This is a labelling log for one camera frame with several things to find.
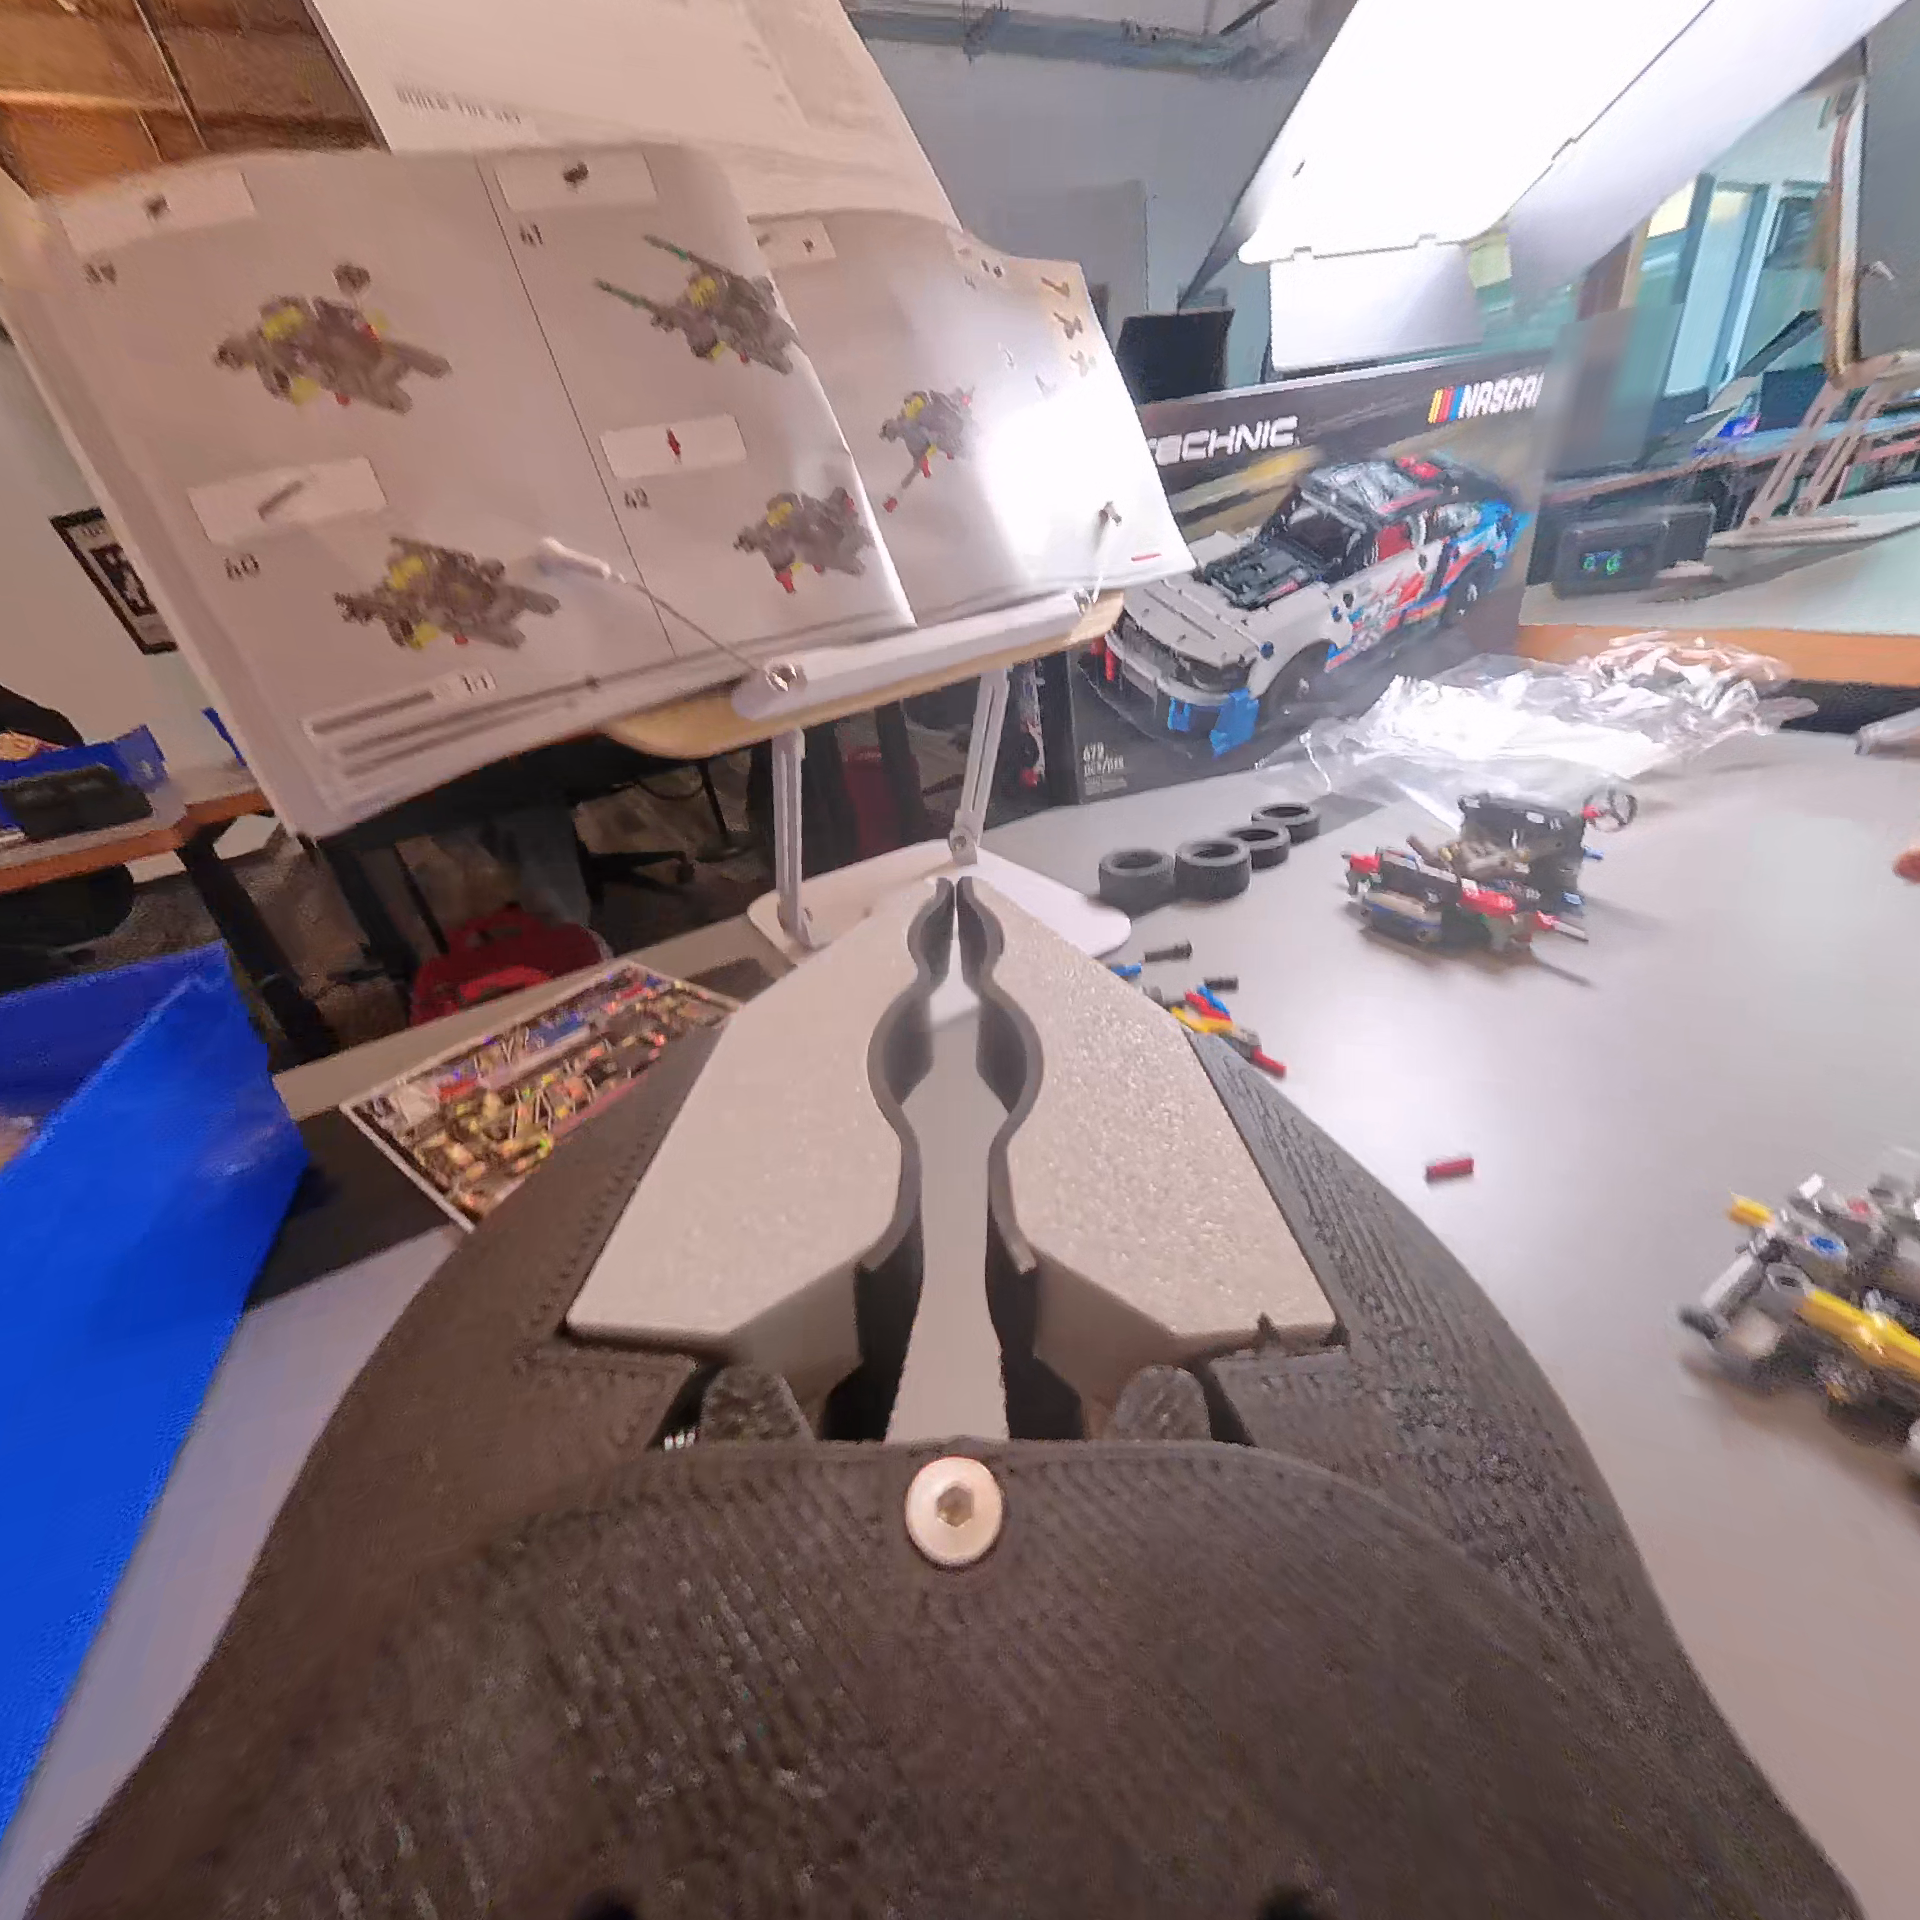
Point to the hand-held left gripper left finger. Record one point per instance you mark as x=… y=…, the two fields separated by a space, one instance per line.
x=720 y=1200

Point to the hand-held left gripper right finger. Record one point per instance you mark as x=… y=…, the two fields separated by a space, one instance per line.
x=1170 y=1200

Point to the grey lego gearbox assembly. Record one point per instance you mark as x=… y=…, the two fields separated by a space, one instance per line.
x=1815 y=1290

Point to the pile of blue yellow lego pins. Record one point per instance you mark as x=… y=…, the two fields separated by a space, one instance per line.
x=1207 y=1020

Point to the lego instruction booklet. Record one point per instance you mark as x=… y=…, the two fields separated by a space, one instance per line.
x=511 y=1095

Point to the black lego car chassis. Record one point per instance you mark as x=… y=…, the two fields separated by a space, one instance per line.
x=1441 y=885

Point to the lego set box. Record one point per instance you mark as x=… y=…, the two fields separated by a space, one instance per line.
x=1348 y=570

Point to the open lego instruction manual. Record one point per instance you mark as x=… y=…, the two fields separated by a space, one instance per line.
x=451 y=450

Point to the red plastic object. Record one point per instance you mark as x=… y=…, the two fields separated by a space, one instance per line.
x=494 y=967

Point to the black desk mat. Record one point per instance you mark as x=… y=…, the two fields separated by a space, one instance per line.
x=346 y=1215

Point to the blue plastic bin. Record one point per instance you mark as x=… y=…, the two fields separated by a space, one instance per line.
x=136 y=1275

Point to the clear plastic bag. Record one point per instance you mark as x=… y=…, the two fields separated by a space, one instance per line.
x=1499 y=704

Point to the wooden work table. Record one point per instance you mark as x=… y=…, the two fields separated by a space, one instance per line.
x=136 y=833

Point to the black device green display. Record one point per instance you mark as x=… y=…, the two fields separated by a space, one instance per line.
x=1628 y=555

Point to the white light panel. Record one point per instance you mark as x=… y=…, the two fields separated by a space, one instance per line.
x=1424 y=120

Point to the printed white task sheet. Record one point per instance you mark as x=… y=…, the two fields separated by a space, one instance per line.
x=600 y=76

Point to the framed wall poster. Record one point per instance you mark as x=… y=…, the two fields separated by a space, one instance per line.
x=113 y=579

